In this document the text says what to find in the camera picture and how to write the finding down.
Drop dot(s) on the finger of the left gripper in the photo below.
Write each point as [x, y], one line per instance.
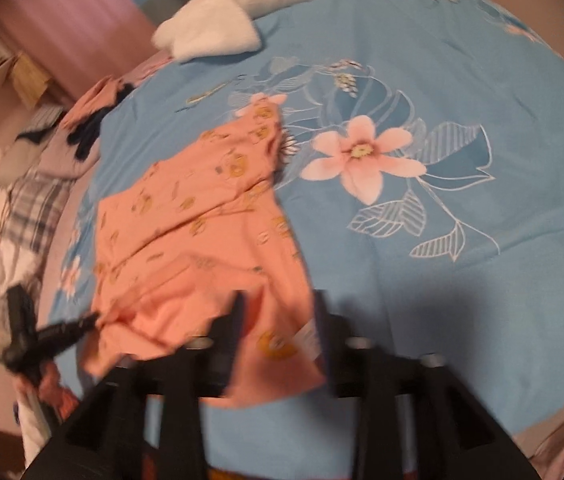
[57, 338]

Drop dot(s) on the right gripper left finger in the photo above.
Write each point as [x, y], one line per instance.
[147, 410]

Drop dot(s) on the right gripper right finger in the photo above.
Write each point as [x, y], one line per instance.
[455, 436]

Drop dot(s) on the pink duck print shirt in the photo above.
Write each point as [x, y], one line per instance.
[172, 252]

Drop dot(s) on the dark navy folded clothes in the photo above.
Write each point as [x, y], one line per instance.
[87, 132]

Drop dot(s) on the person's left hand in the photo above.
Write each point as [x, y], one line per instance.
[49, 391]

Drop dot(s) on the plaid grey quilt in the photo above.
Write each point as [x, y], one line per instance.
[30, 208]

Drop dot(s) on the blue floral blanket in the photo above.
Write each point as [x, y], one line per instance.
[421, 169]

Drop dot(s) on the small pink garment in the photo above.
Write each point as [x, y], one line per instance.
[147, 69]

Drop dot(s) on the pink and blue curtains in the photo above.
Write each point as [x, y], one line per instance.
[79, 42]

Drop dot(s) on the white plush goose toy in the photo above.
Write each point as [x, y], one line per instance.
[204, 28]

